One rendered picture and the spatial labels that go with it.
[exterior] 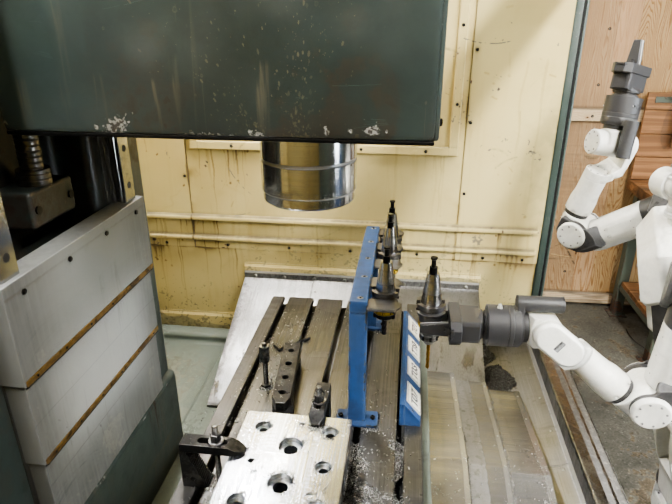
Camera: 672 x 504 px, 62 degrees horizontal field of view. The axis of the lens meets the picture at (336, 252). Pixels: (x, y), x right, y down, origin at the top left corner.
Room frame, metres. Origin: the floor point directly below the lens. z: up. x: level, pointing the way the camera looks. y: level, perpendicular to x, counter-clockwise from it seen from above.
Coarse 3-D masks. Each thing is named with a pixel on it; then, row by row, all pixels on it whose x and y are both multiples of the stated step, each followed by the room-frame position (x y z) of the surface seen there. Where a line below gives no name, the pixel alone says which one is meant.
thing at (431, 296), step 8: (432, 280) 1.04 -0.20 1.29; (424, 288) 1.05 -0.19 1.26; (432, 288) 1.03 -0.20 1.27; (440, 288) 1.04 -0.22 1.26; (424, 296) 1.04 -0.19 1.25; (432, 296) 1.03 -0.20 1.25; (440, 296) 1.04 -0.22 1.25; (424, 304) 1.04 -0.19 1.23; (432, 304) 1.03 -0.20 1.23; (440, 304) 1.04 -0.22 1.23
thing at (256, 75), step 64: (0, 0) 0.85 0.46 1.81; (64, 0) 0.84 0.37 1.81; (128, 0) 0.82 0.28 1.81; (192, 0) 0.81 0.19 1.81; (256, 0) 0.80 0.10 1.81; (320, 0) 0.79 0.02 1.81; (384, 0) 0.78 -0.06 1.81; (448, 0) 0.78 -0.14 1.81; (0, 64) 0.85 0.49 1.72; (64, 64) 0.84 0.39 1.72; (128, 64) 0.83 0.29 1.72; (192, 64) 0.81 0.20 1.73; (256, 64) 0.80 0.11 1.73; (320, 64) 0.79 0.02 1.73; (384, 64) 0.78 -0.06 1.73; (64, 128) 0.84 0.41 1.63; (128, 128) 0.83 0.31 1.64; (192, 128) 0.81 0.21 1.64; (256, 128) 0.80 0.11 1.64; (320, 128) 0.79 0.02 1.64; (384, 128) 0.78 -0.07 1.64
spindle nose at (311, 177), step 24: (264, 144) 0.88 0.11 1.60; (288, 144) 0.84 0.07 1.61; (312, 144) 0.84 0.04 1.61; (336, 144) 0.85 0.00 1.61; (264, 168) 0.88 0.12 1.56; (288, 168) 0.85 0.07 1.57; (312, 168) 0.84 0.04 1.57; (336, 168) 0.85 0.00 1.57; (264, 192) 0.89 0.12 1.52; (288, 192) 0.85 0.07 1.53; (312, 192) 0.84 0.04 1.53; (336, 192) 0.85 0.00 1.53
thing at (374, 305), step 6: (372, 300) 1.08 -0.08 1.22; (378, 300) 1.08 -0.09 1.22; (384, 300) 1.08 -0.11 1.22; (390, 300) 1.08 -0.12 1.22; (366, 306) 1.05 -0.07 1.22; (372, 306) 1.05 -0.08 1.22; (378, 306) 1.05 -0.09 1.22; (384, 306) 1.05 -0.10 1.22; (390, 306) 1.05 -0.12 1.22; (396, 306) 1.06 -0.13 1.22; (384, 312) 1.04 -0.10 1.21; (390, 312) 1.04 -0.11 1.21
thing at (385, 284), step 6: (384, 264) 1.11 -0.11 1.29; (390, 264) 1.11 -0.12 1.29; (384, 270) 1.11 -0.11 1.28; (390, 270) 1.11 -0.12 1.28; (378, 276) 1.11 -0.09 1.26; (384, 276) 1.10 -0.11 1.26; (390, 276) 1.10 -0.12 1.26; (378, 282) 1.11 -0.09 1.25; (384, 282) 1.10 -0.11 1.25; (390, 282) 1.10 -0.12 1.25; (378, 288) 1.11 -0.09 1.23; (384, 288) 1.10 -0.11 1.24; (390, 288) 1.10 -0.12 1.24
